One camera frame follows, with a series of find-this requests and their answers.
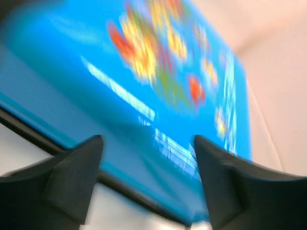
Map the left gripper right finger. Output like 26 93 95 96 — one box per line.
194 135 307 230

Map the blue kids suitcase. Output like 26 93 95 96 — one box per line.
0 0 251 225

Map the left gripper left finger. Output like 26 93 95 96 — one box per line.
0 135 104 230

